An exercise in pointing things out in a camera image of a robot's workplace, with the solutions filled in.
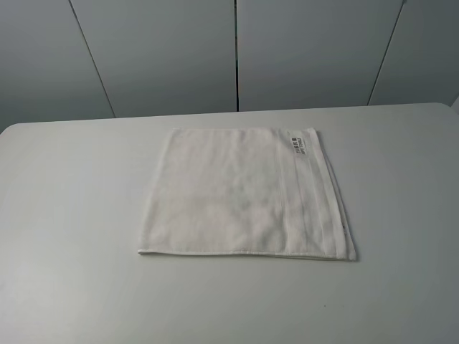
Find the white towel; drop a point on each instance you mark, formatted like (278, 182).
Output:
(253, 191)

